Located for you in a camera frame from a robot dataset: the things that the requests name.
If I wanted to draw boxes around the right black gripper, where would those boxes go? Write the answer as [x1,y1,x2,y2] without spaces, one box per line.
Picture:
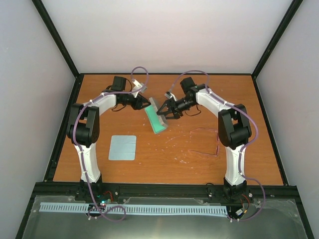
[157,97,196,120]

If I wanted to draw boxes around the grey felt glasses case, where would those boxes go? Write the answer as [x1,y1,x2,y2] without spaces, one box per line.
[145,97,168,134]

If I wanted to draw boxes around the light blue cleaning cloth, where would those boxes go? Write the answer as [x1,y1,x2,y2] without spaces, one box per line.
[108,135,137,161]

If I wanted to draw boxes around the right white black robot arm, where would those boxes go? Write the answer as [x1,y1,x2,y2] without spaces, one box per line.
[157,77,252,201]

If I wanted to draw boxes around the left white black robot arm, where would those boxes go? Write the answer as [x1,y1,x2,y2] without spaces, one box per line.
[66,76,151,201]

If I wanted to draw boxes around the pink transparent sunglasses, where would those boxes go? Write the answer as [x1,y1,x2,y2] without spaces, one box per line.
[188,127,220,157]

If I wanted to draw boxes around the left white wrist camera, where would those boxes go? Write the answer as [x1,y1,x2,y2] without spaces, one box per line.
[132,79,147,98]

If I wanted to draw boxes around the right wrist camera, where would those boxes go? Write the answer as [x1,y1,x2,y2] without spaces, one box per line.
[164,91,176,101]

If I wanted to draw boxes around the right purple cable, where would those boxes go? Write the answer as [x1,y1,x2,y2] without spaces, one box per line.
[165,69,266,222]

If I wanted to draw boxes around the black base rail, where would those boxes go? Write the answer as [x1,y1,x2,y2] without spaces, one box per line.
[32,182,299,202]

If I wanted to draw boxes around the black aluminium frame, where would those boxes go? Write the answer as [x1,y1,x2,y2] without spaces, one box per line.
[16,0,302,239]

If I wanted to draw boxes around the light blue slotted cable duct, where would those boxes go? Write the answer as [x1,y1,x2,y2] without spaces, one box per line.
[39,202,228,217]

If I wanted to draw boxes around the metal base plate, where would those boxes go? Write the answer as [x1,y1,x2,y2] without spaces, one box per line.
[23,196,307,239]

